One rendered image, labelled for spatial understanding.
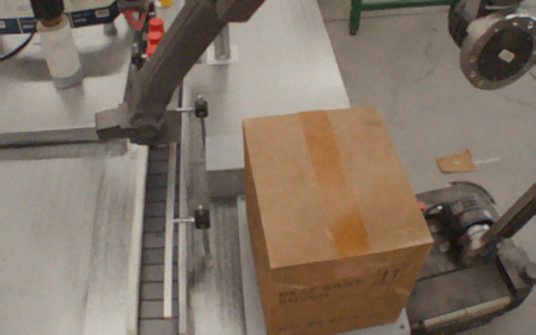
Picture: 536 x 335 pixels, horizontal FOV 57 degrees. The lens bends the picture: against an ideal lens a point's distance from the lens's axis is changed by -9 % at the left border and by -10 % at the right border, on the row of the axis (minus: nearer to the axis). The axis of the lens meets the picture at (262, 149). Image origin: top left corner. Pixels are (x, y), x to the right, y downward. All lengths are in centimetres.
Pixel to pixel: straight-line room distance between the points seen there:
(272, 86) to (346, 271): 76
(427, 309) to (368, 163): 96
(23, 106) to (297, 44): 80
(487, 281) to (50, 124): 143
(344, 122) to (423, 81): 201
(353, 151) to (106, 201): 59
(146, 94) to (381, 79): 212
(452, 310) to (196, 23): 133
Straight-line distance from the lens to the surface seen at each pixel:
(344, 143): 89
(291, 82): 146
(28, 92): 150
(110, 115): 98
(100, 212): 120
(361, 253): 76
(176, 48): 75
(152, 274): 103
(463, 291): 183
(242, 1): 62
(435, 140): 260
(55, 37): 138
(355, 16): 310
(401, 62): 302
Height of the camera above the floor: 175
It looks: 46 degrees down
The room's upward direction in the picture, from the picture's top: straight up
